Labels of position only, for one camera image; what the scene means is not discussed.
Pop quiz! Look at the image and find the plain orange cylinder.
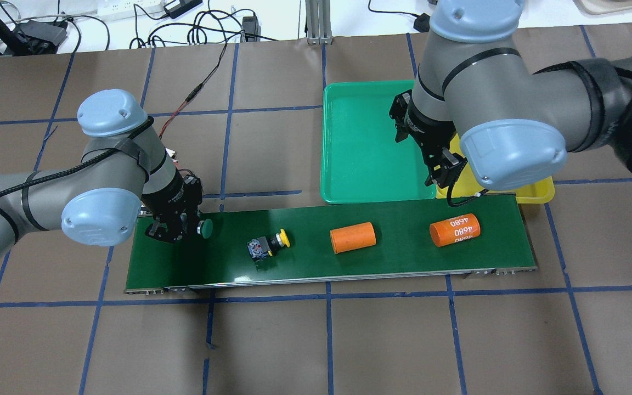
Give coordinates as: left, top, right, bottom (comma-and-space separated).
329, 222, 377, 253

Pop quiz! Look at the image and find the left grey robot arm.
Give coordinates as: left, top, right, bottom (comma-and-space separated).
0, 88, 212, 259

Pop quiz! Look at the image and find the aluminium frame post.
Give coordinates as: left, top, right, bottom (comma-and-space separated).
305, 0, 333, 46

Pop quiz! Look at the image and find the yellow push button switch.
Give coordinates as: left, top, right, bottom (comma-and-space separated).
247, 228, 291, 262

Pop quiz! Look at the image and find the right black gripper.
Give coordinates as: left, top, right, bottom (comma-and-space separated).
389, 92, 467, 188

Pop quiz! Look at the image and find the white power strip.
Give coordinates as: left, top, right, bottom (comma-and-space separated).
96, 1, 168, 21

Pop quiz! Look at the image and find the green push button switch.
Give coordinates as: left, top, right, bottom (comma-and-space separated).
196, 218, 213, 239

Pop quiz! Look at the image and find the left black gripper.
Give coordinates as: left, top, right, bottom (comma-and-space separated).
142, 172, 203, 243

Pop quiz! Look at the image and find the black power adapter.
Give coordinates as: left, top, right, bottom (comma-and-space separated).
162, 0, 204, 20

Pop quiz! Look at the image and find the orange cylinder with 4680 print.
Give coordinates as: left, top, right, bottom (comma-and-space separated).
429, 213, 481, 247

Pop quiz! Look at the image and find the black camera stand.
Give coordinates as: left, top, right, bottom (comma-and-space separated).
0, 1, 67, 56

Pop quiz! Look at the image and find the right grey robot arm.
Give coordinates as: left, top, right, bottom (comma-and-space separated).
390, 1, 632, 198

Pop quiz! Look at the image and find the green plastic tray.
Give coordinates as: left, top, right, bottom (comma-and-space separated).
319, 80, 437, 204

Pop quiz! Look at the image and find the red black wire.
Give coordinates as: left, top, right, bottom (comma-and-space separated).
158, 41, 229, 165

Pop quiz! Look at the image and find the yellow plastic tray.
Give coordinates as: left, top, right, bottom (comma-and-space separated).
436, 132, 556, 204

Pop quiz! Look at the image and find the green conveyor belt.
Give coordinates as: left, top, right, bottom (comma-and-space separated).
125, 194, 537, 294

